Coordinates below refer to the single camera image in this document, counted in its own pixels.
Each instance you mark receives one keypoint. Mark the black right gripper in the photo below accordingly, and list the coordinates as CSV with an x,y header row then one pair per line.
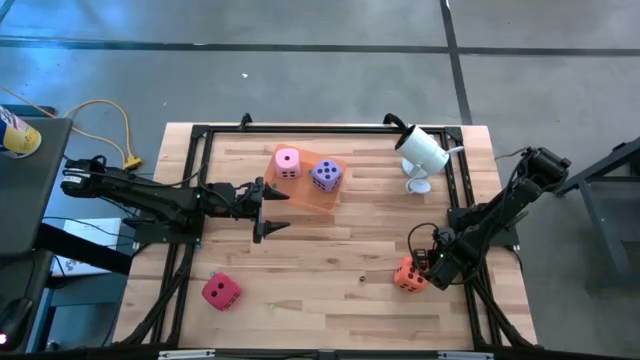
x,y
445,265

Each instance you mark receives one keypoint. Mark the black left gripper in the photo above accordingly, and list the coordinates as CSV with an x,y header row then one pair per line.
x,y
235,200

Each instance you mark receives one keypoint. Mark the large orange foam die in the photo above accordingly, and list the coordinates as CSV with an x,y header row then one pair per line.
x,y
407,280

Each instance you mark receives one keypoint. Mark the orange translucent plastic bin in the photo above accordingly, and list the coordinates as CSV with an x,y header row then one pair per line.
x,y
300,195

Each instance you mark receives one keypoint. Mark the large pink foam die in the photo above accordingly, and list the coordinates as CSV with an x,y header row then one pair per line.
x,y
287,162

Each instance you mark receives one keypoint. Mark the large purple foam die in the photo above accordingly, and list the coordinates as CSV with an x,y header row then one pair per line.
x,y
327,175

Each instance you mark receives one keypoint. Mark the large red foam die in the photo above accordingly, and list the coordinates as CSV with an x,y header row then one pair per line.
x,y
220,292

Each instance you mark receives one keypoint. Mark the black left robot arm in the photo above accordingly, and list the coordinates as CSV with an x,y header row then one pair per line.
x,y
150,195

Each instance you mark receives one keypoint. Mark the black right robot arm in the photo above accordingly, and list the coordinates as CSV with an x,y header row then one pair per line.
x,y
500,210

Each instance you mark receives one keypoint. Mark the black metal side table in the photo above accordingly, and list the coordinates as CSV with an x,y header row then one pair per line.
x,y
602,230

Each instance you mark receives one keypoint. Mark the white cardboard box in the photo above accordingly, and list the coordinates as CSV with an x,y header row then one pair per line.
x,y
90,232

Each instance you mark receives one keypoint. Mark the black diagonal beam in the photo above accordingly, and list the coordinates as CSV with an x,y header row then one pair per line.
x,y
85,247

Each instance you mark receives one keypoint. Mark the dark grey desk top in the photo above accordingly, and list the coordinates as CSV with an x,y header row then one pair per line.
x,y
30,190

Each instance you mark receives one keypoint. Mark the yellow and blue can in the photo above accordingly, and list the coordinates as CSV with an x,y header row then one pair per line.
x,y
17,137

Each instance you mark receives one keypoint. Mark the black device with light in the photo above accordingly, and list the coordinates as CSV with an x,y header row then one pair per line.
x,y
15,320

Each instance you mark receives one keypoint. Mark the silver mounting bracket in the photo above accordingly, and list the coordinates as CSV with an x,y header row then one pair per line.
x,y
465,355
185,354

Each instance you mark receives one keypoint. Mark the white cylindrical camera on stand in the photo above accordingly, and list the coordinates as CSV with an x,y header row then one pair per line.
x,y
422,145

